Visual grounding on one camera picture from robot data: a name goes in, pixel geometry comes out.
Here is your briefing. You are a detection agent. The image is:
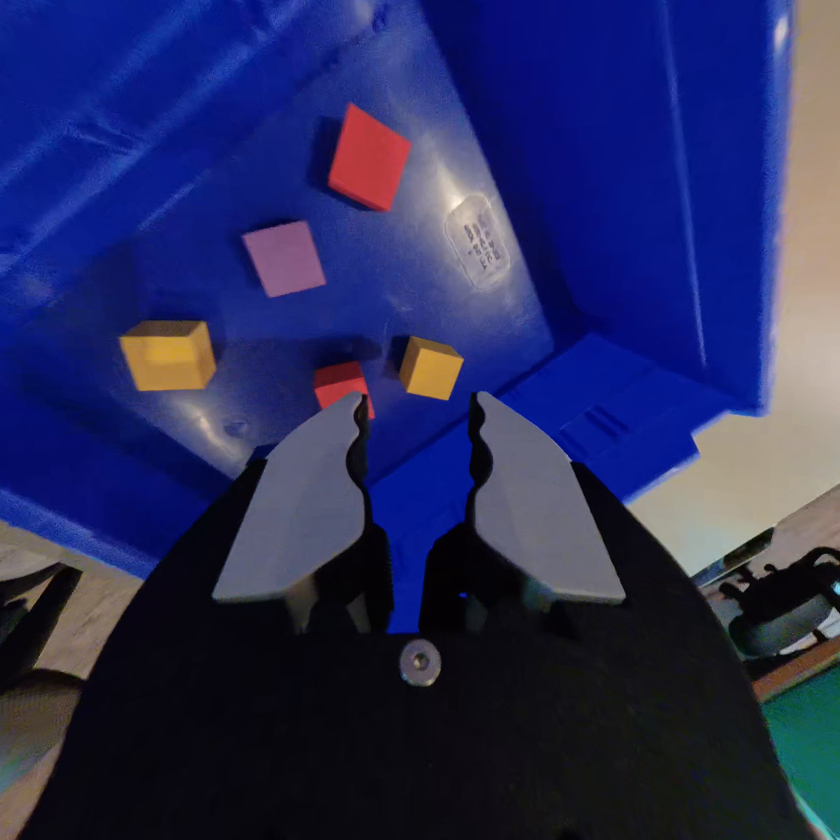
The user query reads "teal flat panel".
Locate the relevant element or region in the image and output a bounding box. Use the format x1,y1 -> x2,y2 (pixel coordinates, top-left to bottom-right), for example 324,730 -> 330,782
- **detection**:
751,646 -> 840,840

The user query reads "purple wooden cube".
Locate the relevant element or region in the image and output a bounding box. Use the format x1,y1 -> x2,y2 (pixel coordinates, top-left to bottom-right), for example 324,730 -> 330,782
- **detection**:
241,220 -> 328,299

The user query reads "red wooden cube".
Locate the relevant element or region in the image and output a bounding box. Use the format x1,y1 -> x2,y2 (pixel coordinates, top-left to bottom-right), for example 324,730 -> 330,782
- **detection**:
327,101 -> 413,213
313,360 -> 376,421

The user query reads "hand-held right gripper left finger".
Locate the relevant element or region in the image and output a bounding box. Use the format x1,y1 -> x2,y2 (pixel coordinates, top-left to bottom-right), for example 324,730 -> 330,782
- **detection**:
211,392 -> 377,602

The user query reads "blue plastic bin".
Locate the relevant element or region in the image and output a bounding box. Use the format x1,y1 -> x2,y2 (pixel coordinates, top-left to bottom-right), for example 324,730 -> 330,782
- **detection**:
0,0 -> 798,634

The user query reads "yellow wooden cube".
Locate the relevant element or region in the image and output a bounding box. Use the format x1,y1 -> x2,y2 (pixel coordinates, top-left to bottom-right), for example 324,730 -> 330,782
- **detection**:
118,319 -> 217,392
398,336 -> 465,401

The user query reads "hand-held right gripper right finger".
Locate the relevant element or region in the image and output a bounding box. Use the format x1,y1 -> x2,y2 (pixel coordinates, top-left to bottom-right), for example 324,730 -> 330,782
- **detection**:
466,392 -> 627,605

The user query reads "dark chair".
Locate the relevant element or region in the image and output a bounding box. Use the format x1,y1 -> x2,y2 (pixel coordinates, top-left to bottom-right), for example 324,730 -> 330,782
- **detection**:
0,561 -> 86,795

